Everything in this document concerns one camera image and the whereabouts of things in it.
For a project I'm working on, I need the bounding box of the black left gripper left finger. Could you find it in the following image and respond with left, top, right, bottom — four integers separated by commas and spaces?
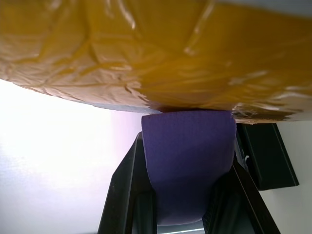
97, 131, 158, 234

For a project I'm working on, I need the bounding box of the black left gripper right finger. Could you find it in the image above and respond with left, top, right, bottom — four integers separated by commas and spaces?
201, 151, 281, 234

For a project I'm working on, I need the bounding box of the purple mat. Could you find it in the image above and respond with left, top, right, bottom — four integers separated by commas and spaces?
141, 109, 237, 219

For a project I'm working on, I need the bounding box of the white foam lid yellow tape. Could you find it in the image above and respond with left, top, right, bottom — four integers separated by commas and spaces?
0, 0, 312, 126

